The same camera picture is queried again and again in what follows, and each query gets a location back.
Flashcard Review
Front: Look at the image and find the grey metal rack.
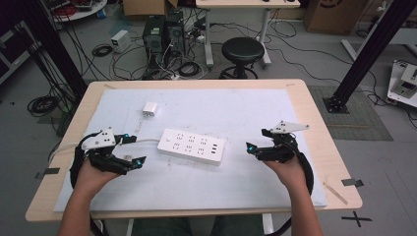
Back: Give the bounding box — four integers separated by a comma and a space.
0, 19, 41, 87

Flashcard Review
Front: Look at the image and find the wooden table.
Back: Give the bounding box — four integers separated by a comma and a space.
25, 78, 364, 223

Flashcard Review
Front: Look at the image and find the white power strip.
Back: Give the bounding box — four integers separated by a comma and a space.
156, 128, 226, 167

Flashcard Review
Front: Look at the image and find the white machine base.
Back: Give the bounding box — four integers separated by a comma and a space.
387, 59, 417, 109

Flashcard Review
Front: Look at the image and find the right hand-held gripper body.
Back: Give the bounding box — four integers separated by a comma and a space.
269, 120, 310, 164

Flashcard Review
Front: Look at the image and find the person's right hand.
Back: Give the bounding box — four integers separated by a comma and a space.
263, 155, 309, 198

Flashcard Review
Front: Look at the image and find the black aluminium post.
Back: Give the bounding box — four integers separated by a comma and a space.
322, 0, 417, 114
18, 0, 89, 100

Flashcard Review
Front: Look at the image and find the white desk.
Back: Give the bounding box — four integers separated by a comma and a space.
195, 0, 301, 69

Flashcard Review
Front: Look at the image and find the white table mat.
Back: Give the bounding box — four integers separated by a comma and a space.
53, 87, 328, 212

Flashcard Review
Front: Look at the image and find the white power supply box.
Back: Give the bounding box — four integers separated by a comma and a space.
110, 29, 133, 54

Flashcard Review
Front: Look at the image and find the thin wooden stick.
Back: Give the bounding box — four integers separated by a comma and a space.
322, 181, 349, 207

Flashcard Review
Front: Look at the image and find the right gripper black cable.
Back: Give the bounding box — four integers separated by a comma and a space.
265, 150, 316, 236

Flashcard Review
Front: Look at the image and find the coiled black cable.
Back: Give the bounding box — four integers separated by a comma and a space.
27, 95, 61, 118
177, 61, 202, 79
90, 43, 114, 58

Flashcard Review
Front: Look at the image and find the grey tape strip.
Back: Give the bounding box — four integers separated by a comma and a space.
340, 178, 365, 188
34, 166, 61, 181

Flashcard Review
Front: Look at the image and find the cardboard box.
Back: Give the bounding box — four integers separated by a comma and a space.
122, 0, 179, 18
302, 0, 369, 35

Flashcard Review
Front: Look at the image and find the person's left hand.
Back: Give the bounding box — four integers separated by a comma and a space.
74, 159, 120, 198

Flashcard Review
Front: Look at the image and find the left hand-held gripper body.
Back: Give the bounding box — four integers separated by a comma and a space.
78, 127, 132, 176

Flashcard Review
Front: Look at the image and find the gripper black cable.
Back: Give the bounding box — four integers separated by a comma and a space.
68, 130, 103, 190
265, 150, 316, 236

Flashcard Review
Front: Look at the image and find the black computer tower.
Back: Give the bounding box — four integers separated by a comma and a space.
142, 15, 167, 71
164, 10, 187, 59

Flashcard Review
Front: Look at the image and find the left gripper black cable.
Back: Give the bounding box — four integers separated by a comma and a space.
68, 130, 103, 190

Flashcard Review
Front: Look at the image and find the round white table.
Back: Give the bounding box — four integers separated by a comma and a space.
41, 0, 108, 24

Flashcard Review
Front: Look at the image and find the dark floor mat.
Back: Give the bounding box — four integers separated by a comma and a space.
308, 85, 394, 143

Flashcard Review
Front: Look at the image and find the black round stool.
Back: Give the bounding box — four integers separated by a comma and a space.
218, 36, 266, 81

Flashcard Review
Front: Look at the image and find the white charger adapter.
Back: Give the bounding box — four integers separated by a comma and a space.
142, 101, 158, 118

